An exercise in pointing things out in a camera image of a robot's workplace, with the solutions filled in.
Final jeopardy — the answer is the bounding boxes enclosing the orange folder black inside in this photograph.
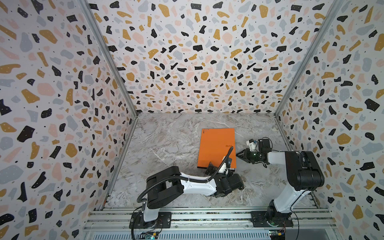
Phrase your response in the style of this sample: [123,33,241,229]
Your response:
[197,128,237,170]

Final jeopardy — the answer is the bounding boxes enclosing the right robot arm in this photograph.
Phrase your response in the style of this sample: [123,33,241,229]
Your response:
[236,137,325,228]

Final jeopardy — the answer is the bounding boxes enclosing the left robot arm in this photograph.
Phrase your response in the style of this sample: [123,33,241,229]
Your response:
[137,162,245,223]

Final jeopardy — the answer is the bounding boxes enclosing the right circuit board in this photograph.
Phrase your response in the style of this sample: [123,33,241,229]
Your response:
[269,231,286,240]

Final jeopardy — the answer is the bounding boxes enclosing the circuit board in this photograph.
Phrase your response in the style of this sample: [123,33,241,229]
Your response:
[139,232,159,240]
[269,231,286,240]

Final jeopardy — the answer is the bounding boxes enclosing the left circuit board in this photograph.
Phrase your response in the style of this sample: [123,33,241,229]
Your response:
[139,232,159,240]

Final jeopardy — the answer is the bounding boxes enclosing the left corner aluminium profile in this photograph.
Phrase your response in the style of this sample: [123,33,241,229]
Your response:
[78,0,138,119]

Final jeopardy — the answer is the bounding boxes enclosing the corner aluminium profile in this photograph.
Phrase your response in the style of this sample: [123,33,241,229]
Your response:
[274,0,343,119]
[78,0,138,119]

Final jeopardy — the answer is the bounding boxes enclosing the right corner aluminium profile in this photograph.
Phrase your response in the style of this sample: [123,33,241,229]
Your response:
[274,0,343,119]

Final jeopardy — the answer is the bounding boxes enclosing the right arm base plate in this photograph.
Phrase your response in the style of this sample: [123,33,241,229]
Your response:
[251,211,294,228]

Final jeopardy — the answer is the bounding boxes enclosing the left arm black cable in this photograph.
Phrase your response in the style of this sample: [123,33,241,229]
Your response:
[136,146,235,204]

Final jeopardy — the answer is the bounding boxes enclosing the aluminium mounting rail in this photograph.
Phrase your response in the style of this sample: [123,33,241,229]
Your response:
[84,207,336,232]

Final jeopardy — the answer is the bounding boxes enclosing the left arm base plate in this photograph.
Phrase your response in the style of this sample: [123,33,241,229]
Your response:
[129,211,172,229]

